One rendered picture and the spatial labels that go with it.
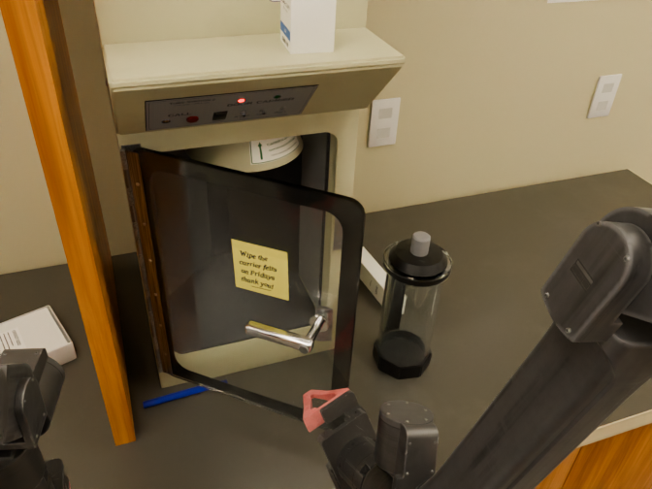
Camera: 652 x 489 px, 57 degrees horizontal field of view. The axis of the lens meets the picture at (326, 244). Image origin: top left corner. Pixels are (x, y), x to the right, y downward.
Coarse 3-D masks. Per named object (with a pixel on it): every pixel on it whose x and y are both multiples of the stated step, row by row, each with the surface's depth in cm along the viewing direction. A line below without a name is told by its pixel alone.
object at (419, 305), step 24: (384, 288) 98; (408, 288) 92; (432, 288) 92; (384, 312) 99; (408, 312) 95; (432, 312) 96; (384, 336) 101; (408, 336) 98; (432, 336) 102; (408, 360) 101
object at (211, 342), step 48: (192, 192) 72; (240, 192) 70; (288, 192) 67; (192, 240) 77; (240, 240) 74; (288, 240) 71; (336, 240) 68; (192, 288) 82; (240, 288) 78; (288, 288) 75; (336, 288) 72; (192, 336) 88; (240, 336) 84; (336, 336) 77; (240, 384) 90; (288, 384) 86; (336, 384) 82
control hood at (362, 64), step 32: (352, 32) 74; (128, 64) 61; (160, 64) 62; (192, 64) 62; (224, 64) 63; (256, 64) 63; (288, 64) 63; (320, 64) 65; (352, 64) 66; (384, 64) 67; (128, 96) 60; (160, 96) 62; (192, 96) 64; (320, 96) 72; (352, 96) 74; (128, 128) 69
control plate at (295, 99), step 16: (208, 96) 64; (224, 96) 65; (240, 96) 66; (256, 96) 67; (272, 96) 68; (288, 96) 69; (304, 96) 70; (160, 112) 66; (176, 112) 67; (192, 112) 68; (208, 112) 69; (240, 112) 71; (256, 112) 72; (272, 112) 73; (288, 112) 74; (160, 128) 70
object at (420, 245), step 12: (408, 240) 96; (420, 240) 91; (396, 252) 93; (408, 252) 93; (420, 252) 92; (432, 252) 93; (396, 264) 92; (408, 264) 91; (420, 264) 91; (432, 264) 91; (444, 264) 92; (420, 276) 90
